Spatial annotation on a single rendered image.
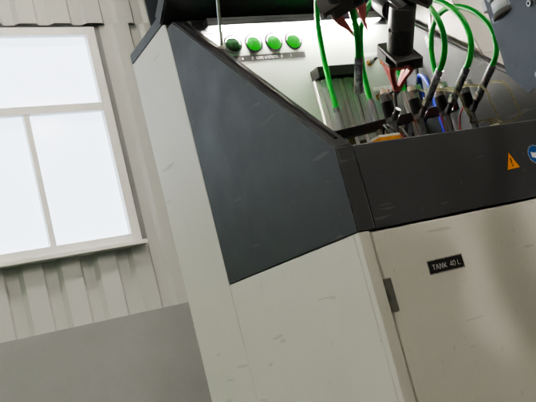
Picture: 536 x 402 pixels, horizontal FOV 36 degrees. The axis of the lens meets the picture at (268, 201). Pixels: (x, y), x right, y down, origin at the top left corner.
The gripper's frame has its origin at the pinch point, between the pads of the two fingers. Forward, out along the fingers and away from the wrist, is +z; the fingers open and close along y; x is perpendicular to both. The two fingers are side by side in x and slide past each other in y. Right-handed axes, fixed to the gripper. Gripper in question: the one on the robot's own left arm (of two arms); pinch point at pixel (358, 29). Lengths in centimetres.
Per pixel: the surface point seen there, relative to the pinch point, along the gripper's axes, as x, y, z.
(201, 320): 3, 71, 49
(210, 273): 3, 60, 37
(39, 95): -364, 206, 124
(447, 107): -3.5, -9.6, 32.3
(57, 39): -402, 183, 111
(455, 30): -33, -22, 34
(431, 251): 47, 8, 21
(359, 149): 34.5, 10.9, 2.0
